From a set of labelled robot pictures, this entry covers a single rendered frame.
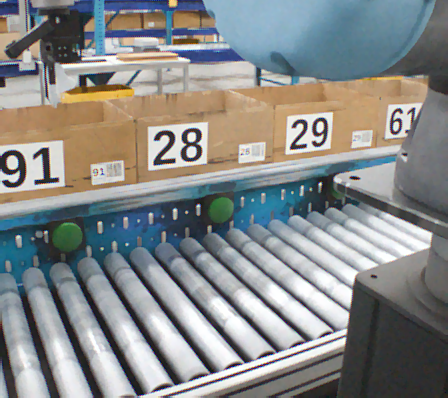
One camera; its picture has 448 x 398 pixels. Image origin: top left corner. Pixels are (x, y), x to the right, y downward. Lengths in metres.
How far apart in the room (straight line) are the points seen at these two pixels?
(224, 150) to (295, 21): 1.14
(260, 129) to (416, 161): 1.02
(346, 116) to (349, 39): 1.35
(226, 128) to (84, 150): 0.37
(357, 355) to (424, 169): 0.21
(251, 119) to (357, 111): 0.37
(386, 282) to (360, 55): 0.29
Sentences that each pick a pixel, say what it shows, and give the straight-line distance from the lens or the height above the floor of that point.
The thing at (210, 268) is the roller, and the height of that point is 0.74.
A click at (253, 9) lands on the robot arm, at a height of 1.32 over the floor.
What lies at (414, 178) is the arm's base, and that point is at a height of 1.19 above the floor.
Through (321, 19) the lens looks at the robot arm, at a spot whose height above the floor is 1.32.
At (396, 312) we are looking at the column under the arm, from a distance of 0.49.
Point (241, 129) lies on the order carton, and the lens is 1.40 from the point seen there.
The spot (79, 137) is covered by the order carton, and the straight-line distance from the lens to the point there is 1.25.
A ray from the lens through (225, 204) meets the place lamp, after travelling 1.35.
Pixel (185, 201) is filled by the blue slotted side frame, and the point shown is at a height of 0.83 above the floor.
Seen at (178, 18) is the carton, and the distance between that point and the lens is 10.68.
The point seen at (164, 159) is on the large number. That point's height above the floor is 0.94.
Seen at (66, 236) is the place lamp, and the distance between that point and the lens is 1.23.
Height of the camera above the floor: 1.32
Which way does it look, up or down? 18 degrees down
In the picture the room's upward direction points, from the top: 1 degrees clockwise
